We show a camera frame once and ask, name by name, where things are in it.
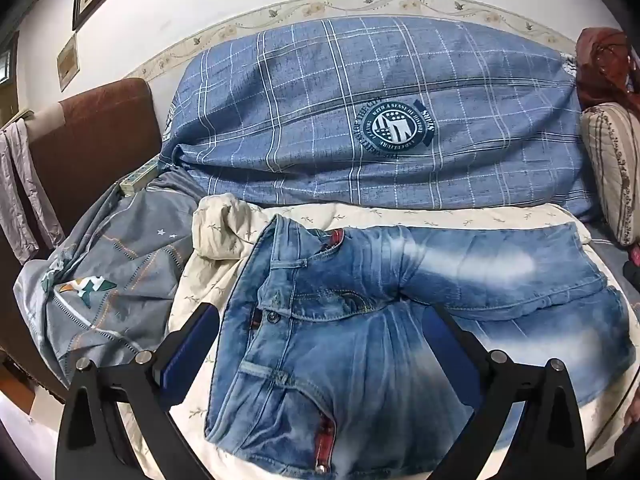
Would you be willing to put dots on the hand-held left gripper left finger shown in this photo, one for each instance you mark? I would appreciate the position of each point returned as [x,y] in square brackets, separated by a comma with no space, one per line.
[187,360]

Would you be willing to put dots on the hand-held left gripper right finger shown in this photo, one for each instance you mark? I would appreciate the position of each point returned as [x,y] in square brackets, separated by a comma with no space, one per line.
[445,345]

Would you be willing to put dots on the blue denim pants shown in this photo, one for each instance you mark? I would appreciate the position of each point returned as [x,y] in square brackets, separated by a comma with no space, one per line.
[350,360]

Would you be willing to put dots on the grey patterned quilt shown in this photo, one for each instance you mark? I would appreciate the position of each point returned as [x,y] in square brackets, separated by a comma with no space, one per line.
[125,265]

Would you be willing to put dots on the cream leaf-print blanket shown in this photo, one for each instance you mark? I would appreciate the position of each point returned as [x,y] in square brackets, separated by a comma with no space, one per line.
[220,245]

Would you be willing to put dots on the cream power strip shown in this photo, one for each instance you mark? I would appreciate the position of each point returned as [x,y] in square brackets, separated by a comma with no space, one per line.
[137,177]

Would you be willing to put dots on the small red box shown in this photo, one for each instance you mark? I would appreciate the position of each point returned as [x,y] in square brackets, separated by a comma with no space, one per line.
[635,256]

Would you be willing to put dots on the brown headboard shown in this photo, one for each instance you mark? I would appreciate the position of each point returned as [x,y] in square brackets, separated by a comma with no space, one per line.
[100,135]

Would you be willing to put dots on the striped floral pillow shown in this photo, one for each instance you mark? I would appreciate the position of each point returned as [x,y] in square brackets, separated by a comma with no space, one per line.
[612,170]

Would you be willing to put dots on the grey hanging cloth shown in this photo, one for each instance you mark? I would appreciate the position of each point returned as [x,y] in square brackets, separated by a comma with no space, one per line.
[20,180]

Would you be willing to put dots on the blue plaid duvet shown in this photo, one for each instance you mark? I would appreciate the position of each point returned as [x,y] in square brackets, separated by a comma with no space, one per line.
[325,110]

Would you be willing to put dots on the reddish brown cloth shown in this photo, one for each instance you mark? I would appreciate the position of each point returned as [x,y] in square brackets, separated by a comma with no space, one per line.
[602,65]

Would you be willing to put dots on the small wall poster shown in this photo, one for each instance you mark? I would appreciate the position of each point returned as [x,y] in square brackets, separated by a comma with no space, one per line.
[67,62]

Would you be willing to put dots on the dark window frame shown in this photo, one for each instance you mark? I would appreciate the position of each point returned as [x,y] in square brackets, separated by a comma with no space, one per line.
[6,65]

